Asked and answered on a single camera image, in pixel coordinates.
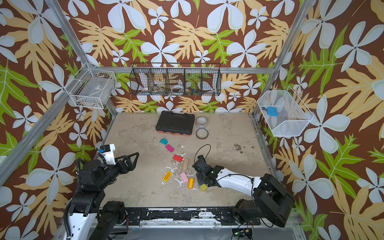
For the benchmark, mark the aluminium frame post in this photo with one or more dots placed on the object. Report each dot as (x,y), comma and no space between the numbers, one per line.
(13,160)
(288,43)

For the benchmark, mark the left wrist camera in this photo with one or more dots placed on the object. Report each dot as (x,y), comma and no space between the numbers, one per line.
(107,153)

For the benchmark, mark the brown tape roll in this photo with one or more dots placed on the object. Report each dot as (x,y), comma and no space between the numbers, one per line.
(202,134)

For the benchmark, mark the white wire basket right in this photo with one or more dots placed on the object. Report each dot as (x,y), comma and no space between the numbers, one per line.
(293,114)

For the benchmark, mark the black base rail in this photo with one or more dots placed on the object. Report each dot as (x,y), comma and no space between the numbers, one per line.
(221,216)

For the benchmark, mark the clear tape roll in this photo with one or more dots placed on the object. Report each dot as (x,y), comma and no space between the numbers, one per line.
(201,122)

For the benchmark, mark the teal block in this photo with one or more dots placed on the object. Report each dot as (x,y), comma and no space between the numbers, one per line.
(164,141)

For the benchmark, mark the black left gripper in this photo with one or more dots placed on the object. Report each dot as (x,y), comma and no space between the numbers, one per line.
(130,166)

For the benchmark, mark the white wire basket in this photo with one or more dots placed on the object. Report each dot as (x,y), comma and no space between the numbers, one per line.
(93,88)
(293,114)

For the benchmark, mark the yellow-green cube near front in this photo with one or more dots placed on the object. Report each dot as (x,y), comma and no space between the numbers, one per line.
(203,187)

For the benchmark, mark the black wire basket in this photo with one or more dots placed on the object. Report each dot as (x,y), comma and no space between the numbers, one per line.
(178,79)

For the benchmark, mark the blue object in basket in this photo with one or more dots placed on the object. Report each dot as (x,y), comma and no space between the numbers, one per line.
(272,111)

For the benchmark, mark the aluminium frame post left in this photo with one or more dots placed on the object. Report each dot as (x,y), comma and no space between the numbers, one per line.
(13,160)

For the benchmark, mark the yellow striped block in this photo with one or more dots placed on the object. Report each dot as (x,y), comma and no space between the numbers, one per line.
(167,176)

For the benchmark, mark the magenta block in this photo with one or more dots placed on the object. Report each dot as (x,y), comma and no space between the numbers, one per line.
(170,148)

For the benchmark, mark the white wire basket left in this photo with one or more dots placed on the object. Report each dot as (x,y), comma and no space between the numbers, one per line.
(93,88)

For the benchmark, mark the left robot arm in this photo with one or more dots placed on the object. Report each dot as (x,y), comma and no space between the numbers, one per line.
(84,218)

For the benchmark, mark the pink block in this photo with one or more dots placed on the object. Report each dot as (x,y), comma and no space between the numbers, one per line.
(184,177)

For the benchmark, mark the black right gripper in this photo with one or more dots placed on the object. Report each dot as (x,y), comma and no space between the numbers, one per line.
(205,169)

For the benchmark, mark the aluminium frame post right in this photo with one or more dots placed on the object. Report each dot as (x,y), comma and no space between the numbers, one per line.
(288,43)

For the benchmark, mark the orange supermarket block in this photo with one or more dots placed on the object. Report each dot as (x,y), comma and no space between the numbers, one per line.
(191,183)

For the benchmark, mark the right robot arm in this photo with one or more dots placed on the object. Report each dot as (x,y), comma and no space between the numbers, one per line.
(270,200)

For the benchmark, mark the red block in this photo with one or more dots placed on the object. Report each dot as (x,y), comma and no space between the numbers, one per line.
(178,158)

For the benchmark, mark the black tool case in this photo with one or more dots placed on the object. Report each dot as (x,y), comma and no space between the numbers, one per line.
(176,123)

